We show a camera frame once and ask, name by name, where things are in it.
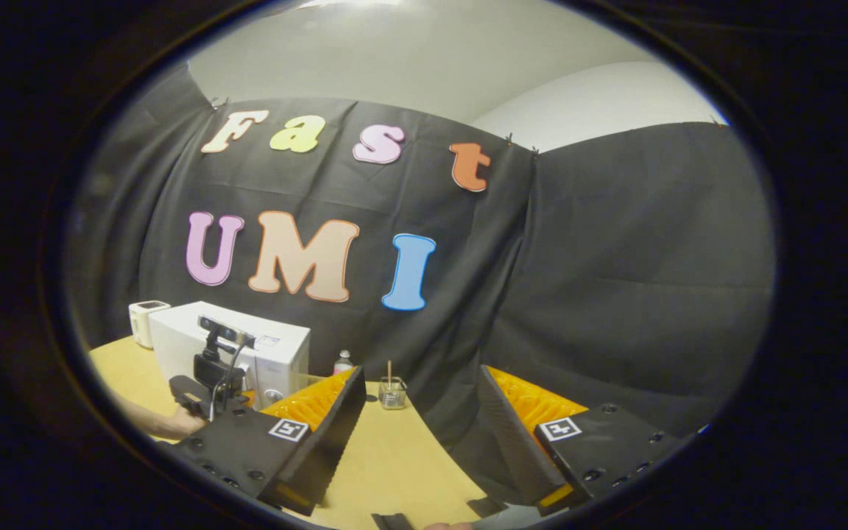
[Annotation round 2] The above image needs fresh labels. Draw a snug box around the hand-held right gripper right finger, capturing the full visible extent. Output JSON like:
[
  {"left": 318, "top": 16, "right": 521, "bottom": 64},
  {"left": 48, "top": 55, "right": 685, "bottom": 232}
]
[{"left": 478, "top": 364, "right": 682, "bottom": 516}]

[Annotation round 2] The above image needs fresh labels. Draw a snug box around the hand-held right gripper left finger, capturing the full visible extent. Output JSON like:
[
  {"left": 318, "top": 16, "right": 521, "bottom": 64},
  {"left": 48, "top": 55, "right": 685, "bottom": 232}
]
[{"left": 174, "top": 366, "right": 367, "bottom": 516}]

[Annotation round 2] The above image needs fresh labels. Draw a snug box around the white microwave oven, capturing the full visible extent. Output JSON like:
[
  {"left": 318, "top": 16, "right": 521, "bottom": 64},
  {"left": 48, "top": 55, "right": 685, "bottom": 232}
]
[{"left": 148, "top": 300, "right": 311, "bottom": 410}]

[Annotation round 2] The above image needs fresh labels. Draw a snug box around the glass cup with stick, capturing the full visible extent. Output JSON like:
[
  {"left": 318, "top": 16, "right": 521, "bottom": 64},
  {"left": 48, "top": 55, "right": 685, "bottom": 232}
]
[{"left": 378, "top": 360, "right": 408, "bottom": 410}]

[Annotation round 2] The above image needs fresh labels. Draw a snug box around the white toaster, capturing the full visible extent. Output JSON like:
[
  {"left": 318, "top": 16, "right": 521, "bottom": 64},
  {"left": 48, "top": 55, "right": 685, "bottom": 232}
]
[{"left": 128, "top": 300, "right": 171, "bottom": 349}]

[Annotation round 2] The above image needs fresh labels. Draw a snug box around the black backdrop cloth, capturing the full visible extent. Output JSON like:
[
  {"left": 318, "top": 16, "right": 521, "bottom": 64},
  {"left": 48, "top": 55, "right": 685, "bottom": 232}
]
[{"left": 63, "top": 66, "right": 777, "bottom": 509}]

